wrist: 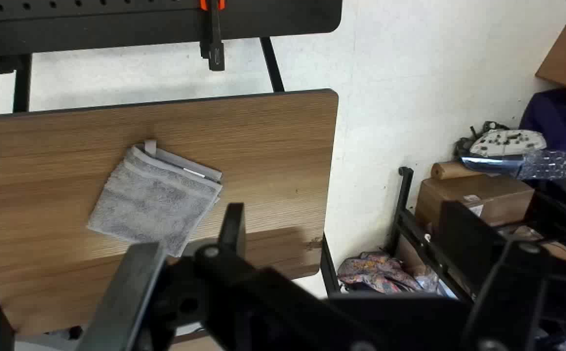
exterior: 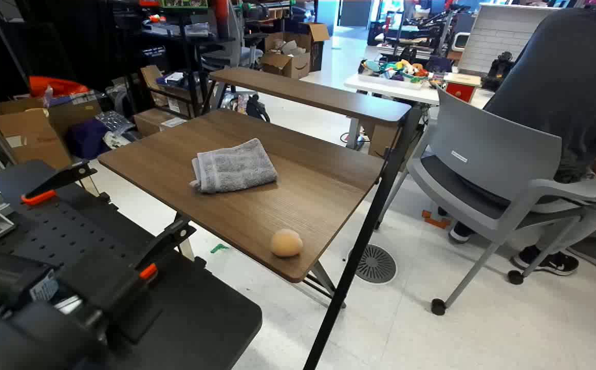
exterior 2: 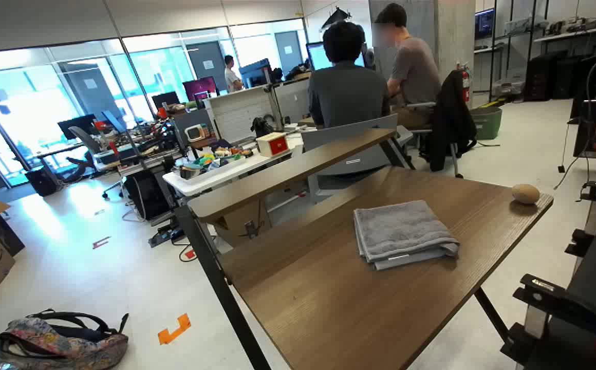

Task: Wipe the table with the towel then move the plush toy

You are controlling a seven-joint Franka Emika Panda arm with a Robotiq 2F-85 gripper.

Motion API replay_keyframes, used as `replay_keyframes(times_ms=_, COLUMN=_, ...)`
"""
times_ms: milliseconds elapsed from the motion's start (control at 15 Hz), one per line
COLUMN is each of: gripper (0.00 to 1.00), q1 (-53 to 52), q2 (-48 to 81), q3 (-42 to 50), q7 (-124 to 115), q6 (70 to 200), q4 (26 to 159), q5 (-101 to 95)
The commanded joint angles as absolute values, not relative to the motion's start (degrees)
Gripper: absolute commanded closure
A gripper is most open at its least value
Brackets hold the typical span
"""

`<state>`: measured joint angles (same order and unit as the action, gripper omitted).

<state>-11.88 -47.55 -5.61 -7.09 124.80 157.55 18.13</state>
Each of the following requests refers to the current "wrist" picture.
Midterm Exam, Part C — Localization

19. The white game controller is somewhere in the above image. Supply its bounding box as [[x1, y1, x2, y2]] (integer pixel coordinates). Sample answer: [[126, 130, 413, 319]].
[[464, 123, 550, 160]]

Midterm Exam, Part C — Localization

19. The colourful patterned backpack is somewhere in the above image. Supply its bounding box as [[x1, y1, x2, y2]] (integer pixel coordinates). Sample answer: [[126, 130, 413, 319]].
[[335, 249, 442, 298]]

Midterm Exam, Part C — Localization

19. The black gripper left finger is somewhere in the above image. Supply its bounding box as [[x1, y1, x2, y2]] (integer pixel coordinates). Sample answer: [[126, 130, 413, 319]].
[[214, 201, 245, 261]]

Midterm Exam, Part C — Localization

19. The small cardboard box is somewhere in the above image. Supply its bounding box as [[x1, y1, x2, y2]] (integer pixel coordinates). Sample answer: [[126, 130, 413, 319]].
[[415, 171, 536, 230]]

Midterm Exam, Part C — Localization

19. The grey towel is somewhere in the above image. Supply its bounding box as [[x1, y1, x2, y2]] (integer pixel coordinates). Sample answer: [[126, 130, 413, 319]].
[[85, 138, 226, 259]]

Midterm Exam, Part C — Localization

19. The black metal rack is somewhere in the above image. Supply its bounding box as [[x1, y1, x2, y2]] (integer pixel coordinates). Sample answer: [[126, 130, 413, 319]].
[[319, 163, 566, 308]]

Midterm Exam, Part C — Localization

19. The orange black bar clamp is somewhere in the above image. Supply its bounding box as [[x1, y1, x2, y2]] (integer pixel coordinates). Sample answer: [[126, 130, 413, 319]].
[[194, 0, 228, 74]]

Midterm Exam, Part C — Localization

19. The purple bag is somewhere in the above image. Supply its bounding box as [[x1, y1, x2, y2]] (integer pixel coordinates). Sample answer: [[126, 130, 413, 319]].
[[516, 85, 566, 156]]

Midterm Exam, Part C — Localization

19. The brown cardboard tube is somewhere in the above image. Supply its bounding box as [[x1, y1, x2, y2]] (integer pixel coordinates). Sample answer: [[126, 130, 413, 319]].
[[429, 160, 487, 183]]

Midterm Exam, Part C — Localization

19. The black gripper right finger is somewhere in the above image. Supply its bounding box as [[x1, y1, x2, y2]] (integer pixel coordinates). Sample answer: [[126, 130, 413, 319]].
[[436, 199, 514, 294]]

